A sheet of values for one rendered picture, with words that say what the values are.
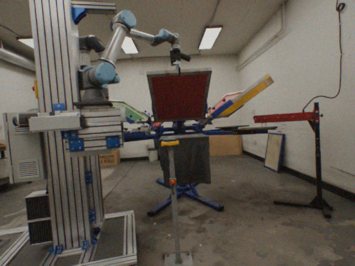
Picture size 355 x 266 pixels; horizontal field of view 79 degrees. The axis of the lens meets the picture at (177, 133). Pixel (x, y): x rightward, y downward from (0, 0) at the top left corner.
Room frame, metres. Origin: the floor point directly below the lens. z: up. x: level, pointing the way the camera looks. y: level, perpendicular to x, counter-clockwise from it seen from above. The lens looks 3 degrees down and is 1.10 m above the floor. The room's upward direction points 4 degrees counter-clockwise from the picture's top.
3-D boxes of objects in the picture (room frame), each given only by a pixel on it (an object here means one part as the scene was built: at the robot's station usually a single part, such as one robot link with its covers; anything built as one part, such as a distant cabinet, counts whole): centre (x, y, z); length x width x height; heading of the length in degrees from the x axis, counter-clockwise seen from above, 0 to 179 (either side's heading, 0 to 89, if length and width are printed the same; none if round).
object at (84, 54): (1.98, 0.78, 1.63); 0.15 x 0.12 x 0.55; 78
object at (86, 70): (1.46, 0.54, 1.42); 0.13 x 0.12 x 0.14; 46
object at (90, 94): (1.47, 0.54, 1.31); 0.15 x 0.15 x 0.10
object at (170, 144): (1.63, 0.06, 0.48); 0.22 x 0.22 x 0.96; 1
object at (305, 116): (2.57, -1.27, 1.06); 0.61 x 0.46 x 0.12; 61
